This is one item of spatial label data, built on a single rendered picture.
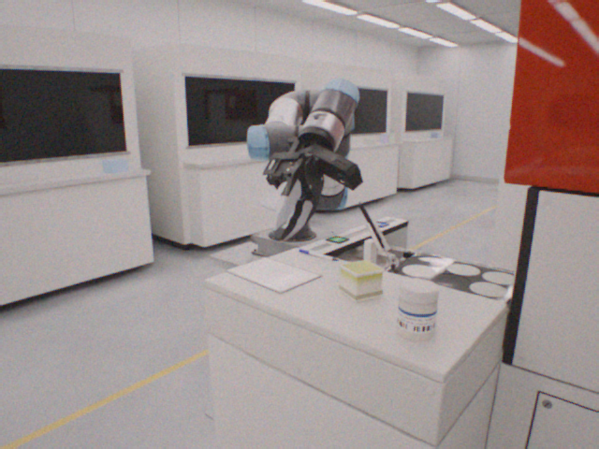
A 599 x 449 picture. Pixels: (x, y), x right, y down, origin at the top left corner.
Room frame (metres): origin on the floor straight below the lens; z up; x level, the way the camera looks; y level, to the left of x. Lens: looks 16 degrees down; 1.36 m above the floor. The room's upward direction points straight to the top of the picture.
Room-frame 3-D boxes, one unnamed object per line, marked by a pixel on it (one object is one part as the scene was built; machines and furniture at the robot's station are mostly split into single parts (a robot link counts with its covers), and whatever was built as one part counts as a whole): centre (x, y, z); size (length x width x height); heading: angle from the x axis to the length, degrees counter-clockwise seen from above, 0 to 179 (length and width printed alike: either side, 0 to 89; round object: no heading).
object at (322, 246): (1.43, -0.20, 0.89); 0.55 x 0.09 x 0.14; 139
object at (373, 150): (6.65, -0.63, 1.00); 1.80 x 1.08 x 2.00; 139
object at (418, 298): (0.72, -0.21, 1.01); 0.07 x 0.07 x 0.10
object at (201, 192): (4.98, 0.81, 1.00); 1.80 x 1.08 x 2.00; 139
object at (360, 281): (0.90, -0.13, 1.00); 0.07 x 0.07 x 0.07; 26
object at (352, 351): (0.92, -0.10, 0.89); 0.62 x 0.35 x 0.14; 49
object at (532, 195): (1.14, -0.73, 1.02); 0.82 x 0.03 x 0.40; 139
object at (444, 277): (1.14, -0.43, 0.90); 0.34 x 0.34 x 0.01; 49
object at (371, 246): (1.03, -0.19, 1.03); 0.06 x 0.04 x 0.13; 49
